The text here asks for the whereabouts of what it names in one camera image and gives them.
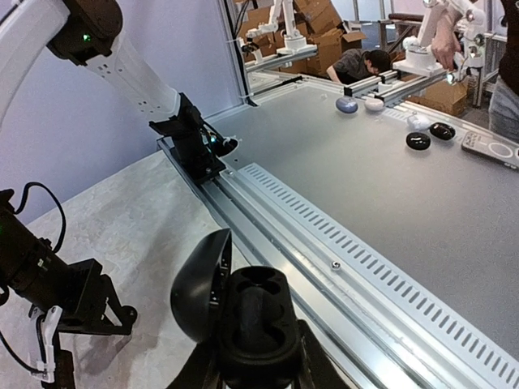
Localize aluminium front rail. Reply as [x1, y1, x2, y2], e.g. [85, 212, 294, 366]
[156, 137, 519, 389]

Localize white earbud on neighbour table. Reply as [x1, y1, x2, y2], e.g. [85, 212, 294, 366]
[406, 113, 432, 131]

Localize black case on neighbour table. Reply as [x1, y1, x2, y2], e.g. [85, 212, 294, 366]
[405, 131, 431, 151]

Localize white case on neighbour table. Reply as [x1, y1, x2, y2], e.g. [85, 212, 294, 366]
[364, 97, 384, 113]

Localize black earbud charging case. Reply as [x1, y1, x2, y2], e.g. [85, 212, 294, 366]
[170, 229, 301, 388]

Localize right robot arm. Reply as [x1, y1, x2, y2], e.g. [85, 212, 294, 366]
[1, 1, 214, 335]

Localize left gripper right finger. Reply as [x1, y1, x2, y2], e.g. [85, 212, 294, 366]
[294, 319, 349, 389]

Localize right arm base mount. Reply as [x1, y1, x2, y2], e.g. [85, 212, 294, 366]
[149, 93, 238, 185]

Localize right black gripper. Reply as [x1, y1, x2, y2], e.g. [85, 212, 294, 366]
[58, 259, 137, 336]

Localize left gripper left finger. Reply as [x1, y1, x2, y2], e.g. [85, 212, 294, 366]
[166, 343, 221, 389]

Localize person in black shirt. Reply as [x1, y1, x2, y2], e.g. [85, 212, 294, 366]
[326, 49, 391, 84]

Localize cardboard boxes pile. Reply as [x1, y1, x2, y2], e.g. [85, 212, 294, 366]
[237, 1, 366, 76]

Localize grey control box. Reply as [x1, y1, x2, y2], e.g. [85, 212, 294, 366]
[461, 131, 518, 171]

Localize blue case on neighbour table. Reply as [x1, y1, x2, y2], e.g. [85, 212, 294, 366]
[335, 96, 358, 114]

